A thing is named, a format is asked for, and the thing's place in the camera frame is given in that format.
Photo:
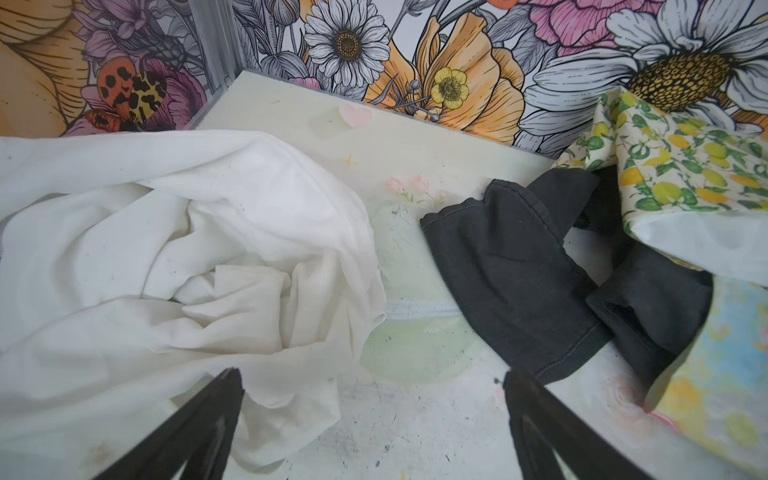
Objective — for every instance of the lemon print cloth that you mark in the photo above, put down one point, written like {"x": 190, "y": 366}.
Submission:
{"x": 692, "y": 191}

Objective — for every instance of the white cloth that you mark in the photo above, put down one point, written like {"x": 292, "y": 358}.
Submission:
{"x": 136, "y": 267}

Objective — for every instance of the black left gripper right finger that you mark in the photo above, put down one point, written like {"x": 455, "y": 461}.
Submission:
{"x": 546, "y": 433}

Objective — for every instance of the dark grey cloth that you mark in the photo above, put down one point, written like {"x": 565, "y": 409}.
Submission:
{"x": 546, "y": 276}

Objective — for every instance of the aluminium corner post left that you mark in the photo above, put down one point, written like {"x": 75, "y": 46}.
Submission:
{"x": 215, "y": 27}

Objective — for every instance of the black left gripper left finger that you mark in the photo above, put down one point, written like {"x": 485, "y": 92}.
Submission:
{"x": 194, "y": 443}

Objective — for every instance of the pastel floral cloth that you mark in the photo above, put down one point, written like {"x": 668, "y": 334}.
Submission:
{"x": 715, "y": 392}

